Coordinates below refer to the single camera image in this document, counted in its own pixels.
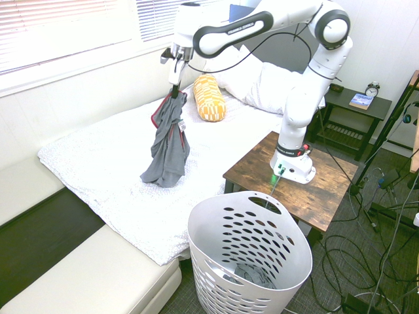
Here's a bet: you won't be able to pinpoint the blue book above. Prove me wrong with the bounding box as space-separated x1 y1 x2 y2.
348 93 375 111

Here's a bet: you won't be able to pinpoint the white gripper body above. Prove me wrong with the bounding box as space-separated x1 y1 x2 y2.
168 60 188 87

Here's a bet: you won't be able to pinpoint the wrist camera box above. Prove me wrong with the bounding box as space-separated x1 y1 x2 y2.
160 44 192 65

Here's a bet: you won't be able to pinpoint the white perforated laundry basket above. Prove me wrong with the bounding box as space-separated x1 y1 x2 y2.
187 191 312 314

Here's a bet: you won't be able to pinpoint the black nightstand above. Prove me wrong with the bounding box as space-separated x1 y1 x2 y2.
309 85 393 162

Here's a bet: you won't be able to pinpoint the grey clothes in basket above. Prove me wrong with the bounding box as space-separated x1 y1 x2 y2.
223 263 278 290

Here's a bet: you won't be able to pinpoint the bed with white quilt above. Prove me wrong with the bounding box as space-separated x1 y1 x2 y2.
37 81 328 268

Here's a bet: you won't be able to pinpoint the yellow patterned bolster pillow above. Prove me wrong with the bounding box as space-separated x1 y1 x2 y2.
192 74 228 122

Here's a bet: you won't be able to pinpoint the black alarm clock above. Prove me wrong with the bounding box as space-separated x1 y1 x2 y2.
365 81 381 98

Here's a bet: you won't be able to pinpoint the wooden desk edge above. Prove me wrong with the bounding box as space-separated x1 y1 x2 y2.
405 70 419 174

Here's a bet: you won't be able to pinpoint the black base cable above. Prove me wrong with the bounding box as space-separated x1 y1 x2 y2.
264 166 286 211

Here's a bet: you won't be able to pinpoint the white bed pillow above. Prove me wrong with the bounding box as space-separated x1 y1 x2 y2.
241 61 327 116
214 44 263 99

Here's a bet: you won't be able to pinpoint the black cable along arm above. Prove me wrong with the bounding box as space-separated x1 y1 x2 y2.
186 21 361 197

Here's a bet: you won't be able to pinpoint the grey headboard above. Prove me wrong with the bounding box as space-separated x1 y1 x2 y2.
228 19 316 75

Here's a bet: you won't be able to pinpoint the tangled floor cables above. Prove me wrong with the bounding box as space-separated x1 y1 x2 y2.
310 163 419 314

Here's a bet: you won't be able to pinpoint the wide white window blind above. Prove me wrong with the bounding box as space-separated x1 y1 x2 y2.
0 0 134 77

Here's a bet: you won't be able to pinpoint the black light stand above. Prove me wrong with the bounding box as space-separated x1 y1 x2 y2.
355 70 419 232

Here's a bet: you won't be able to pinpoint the rustic wooden side table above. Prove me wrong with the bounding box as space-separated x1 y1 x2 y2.
223 130 360 250

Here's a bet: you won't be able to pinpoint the black power brick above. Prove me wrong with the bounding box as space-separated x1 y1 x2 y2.
342 292 378 314

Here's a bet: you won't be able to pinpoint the grey shirt with red trim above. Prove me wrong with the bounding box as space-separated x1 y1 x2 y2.
139 91 191 188

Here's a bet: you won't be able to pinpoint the black power adapter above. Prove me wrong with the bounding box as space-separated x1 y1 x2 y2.
378 168 403 190

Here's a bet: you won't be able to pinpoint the cream padded bench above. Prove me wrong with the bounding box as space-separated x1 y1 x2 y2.
0 153 183 314

